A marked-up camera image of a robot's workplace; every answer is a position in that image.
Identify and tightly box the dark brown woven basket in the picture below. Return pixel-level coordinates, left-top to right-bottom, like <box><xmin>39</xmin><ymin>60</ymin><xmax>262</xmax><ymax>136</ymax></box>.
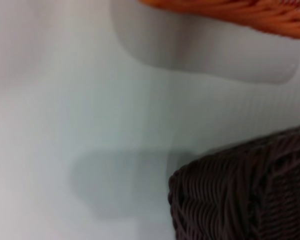
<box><xmin>167</xmin><ymin>122</ymin><xmax>300</xmax><ymax>240</ymax></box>

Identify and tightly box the orange woven plastic basket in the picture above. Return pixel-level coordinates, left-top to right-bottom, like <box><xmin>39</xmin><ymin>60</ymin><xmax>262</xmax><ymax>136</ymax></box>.
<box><xmin>139</xmin><ymin>0</ymin><xmax>300</xmax><ymax>40</ymax></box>

